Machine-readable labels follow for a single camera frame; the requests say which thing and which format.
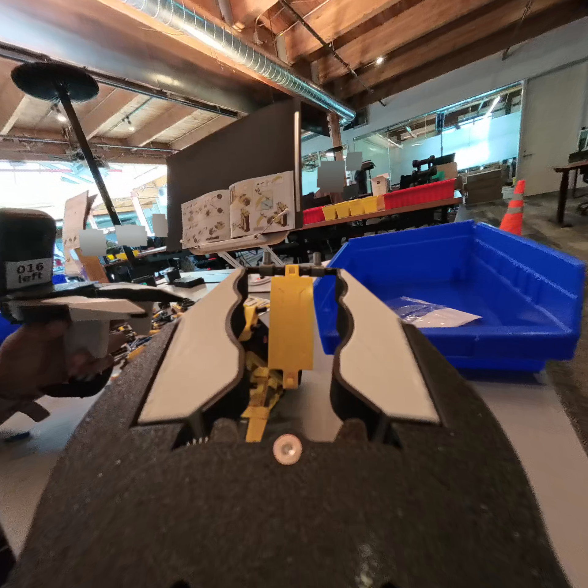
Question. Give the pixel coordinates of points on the open instruction booklet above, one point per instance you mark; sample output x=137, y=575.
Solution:
x=257, y=206

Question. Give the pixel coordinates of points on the wooden desk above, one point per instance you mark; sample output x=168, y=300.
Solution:
x=574, y=167

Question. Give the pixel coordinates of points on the pile of toy building pieces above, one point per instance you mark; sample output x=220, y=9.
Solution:
x=138, y=349

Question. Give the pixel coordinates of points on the small red plastic bin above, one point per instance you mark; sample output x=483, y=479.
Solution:
x=313, y=216

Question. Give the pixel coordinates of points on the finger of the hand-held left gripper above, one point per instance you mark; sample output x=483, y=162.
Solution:
x=92, y=307
x=147, y=294

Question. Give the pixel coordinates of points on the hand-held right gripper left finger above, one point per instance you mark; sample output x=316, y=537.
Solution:
x=193, y=363

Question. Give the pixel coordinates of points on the yellow panel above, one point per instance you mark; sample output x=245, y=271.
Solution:
x=291, y=321

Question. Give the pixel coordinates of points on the black partition board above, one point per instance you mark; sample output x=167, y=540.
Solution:
x=220, y=160

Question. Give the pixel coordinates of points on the yellow plastic bin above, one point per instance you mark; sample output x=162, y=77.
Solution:
x=330, y=212
x=374, y=204
x=358, y=207
x=344, y=210

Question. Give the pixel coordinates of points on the small black box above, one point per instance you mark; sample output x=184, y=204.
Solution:
x=188, y=281

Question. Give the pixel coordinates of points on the blue plastic storage bin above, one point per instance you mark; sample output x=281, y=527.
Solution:
x=505, y=330

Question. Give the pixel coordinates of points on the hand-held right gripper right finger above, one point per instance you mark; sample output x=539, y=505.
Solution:
x=386, y=363

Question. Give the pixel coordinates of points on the white box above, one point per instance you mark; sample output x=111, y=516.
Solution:
x=380, y=188

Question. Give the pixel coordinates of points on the yellow toy vehicle model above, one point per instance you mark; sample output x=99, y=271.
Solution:
x=262, y=381

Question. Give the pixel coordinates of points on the long wooden table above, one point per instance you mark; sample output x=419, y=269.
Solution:
x=413, y=212

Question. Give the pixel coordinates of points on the silver ventilation duct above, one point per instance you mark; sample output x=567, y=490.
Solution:
x=257, y=64

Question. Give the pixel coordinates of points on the person's left hand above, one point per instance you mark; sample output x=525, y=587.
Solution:
x=32, y=363

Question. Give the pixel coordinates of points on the orange traffic cone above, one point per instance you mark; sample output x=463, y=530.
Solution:
x=513, y=216

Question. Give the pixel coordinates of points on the empty clear plastic bags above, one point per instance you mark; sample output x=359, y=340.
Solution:
x=436, y=317

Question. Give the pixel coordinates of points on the black machine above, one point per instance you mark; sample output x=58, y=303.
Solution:
x=422, y=172

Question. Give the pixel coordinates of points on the white book stand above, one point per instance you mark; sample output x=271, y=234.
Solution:
x=239, y=246

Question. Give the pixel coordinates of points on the brown cardboard panel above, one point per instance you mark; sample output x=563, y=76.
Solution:
x=76, y=216

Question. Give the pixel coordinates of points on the long red plastic bin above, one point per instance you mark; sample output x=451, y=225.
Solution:
x=418, y=195

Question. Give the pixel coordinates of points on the stack of cardboard boxes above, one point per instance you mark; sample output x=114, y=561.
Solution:
x=487, y=183

